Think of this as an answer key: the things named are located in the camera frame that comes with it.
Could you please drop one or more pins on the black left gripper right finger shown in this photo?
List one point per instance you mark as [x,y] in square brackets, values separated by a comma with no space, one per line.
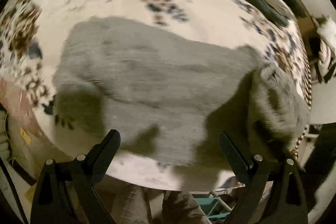
[286,203]

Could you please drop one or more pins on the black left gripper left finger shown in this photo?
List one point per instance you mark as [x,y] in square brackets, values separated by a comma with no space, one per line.
[51,201]

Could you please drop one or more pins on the grey fluffy fleece pants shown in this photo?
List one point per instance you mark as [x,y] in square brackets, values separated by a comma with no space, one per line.
[170,97]

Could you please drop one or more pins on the teal plastic basket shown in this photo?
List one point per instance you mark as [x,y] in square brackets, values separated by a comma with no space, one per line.
[213,207]

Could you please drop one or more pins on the brown cardboard box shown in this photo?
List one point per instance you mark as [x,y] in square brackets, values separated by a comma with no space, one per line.
[306,25]

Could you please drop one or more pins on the white jacket on rack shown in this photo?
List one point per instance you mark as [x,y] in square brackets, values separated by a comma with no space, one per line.
[326,59]

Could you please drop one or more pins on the floral cream bed blanket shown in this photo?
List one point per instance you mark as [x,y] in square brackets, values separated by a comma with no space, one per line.
[33,33]

